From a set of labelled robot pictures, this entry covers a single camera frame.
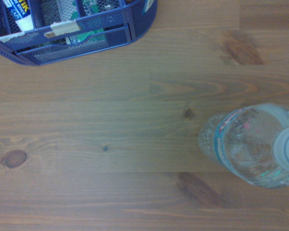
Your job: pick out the green white paper packet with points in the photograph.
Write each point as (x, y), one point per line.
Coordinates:
(86, 36)

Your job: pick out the white blue glue stick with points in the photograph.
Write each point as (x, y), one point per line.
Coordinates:
(18, 14)

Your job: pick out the clear plastic water bottle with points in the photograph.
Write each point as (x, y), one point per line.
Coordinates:
(248, 146)

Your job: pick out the blue mesh desk organizer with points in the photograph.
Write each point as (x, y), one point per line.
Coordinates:
(86, 26)

